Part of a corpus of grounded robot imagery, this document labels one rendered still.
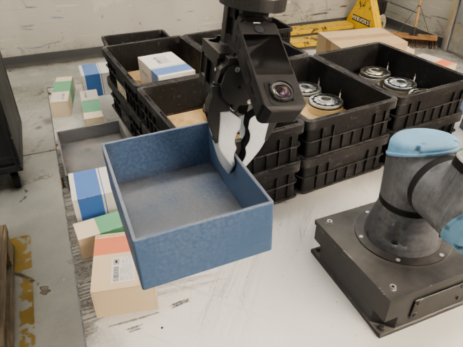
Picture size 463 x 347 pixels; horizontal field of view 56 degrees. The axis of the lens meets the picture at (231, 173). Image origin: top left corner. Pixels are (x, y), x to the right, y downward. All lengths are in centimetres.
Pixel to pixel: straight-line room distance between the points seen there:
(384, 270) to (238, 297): 29
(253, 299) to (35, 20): 374
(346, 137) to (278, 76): 77
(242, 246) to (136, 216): 15
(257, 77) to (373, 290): 55
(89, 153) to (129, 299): 65
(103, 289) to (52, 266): 124
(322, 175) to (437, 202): 50
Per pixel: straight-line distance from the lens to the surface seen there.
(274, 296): 94
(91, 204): 110
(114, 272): 91
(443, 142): 84
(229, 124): 50
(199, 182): 60
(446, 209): 75
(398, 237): 91
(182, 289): 95
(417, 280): 89
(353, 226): 97
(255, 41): 46
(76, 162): 140
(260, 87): 42
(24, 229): 236
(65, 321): 189
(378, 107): 121
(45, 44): 443
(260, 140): 53
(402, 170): 83
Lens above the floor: 142
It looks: 34 degrees down
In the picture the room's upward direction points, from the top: straight up
